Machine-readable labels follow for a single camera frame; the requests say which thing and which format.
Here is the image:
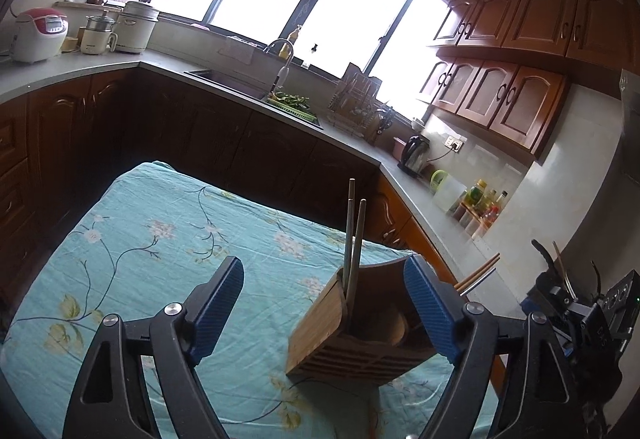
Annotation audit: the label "knife and scissors holder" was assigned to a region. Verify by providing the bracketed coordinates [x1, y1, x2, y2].
[374, 103, 396, 136]

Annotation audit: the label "row of spice jars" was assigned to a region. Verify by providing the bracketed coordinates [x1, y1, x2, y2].
[451, 203, 490, 241]

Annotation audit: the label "green vegetables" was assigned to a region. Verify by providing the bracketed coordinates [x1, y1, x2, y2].
[269, 91, 314, 113]

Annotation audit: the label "brown wooden upper cabinets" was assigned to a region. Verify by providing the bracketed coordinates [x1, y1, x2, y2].
[414, 0, 640, 166]

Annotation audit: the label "brown wooden utensil holder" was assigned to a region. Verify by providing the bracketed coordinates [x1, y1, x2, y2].
[284, 254, 442, 388]

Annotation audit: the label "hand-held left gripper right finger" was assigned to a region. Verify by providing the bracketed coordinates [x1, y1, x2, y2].
[402, 255, 593, 439]

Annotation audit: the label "brown wooden cabinets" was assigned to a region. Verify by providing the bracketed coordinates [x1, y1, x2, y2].
[0, 68, 507, 302]
[414, 0, 640, 166]

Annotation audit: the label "dark steel electric kettle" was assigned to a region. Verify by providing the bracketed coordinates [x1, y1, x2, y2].
[397, 134, 431, 178]

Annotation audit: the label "small cream electric pot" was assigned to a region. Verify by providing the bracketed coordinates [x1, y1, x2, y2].
[79, 8, 120, 55]

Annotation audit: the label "white and red rice cooker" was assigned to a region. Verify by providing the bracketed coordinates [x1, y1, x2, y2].
[10, 7, 69, 65]

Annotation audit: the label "kitchen sink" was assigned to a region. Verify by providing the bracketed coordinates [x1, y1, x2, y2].
[183, 68, 324, 130]

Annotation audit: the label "clear plastic container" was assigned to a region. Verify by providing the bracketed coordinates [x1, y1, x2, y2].
[432, 176, 469, 215]

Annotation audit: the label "grey kitchen countertop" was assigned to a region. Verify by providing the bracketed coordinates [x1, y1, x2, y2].
[0, 46, 532, 321]

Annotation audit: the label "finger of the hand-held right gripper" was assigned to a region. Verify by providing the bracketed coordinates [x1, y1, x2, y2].
[520, 274, 571, 322]
[559, 319, 587, 361]

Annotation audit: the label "wooden chopstick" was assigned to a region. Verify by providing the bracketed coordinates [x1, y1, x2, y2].
[453, 253, 501, 292]

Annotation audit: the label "curved steel faucet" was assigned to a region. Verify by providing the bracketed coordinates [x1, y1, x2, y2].
[263, 38, 296, 100]

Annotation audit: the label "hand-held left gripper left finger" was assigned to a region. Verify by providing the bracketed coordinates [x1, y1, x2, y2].
[62, 255, 246, 439]

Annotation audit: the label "dish rack with cutting boards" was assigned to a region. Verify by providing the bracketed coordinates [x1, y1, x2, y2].
[327, 62, 384, 136]

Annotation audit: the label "teal floral tablecloth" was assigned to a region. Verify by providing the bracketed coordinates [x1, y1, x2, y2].
[0, 161, 502, 439]

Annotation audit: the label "brown wooden lower cabinets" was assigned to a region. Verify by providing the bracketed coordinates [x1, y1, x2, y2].
[0, 68, 507, 302]

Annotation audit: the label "metal chopstick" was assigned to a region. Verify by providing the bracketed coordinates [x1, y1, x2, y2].
[342, 199, 354, 290]
[343, 177, 357, 287]
[458, 267, 497, 297]
[347, 199, 367, 317]

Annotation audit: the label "large white rice cooker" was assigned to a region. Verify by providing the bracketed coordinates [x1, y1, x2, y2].
[114, 1, 161, 54]

